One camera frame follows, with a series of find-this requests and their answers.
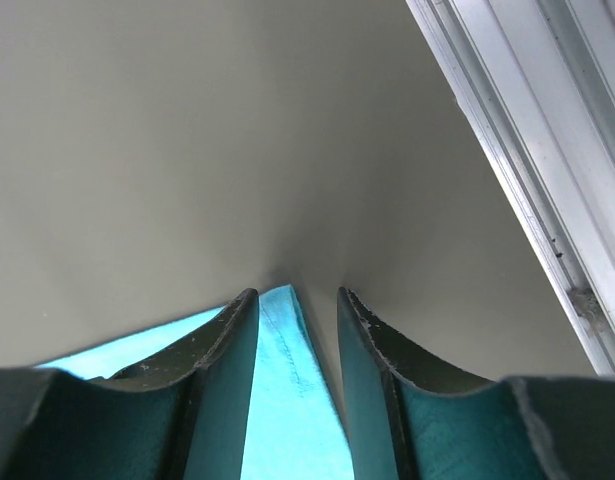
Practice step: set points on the cyan t shirt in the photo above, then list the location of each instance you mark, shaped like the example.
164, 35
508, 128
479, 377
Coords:
293, 429

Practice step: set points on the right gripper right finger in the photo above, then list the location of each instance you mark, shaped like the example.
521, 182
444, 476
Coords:
413, 415

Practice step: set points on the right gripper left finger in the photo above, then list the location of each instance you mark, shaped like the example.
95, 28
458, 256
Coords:
180, 413

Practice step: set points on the aluminium frame rail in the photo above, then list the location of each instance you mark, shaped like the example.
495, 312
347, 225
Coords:
536, 82

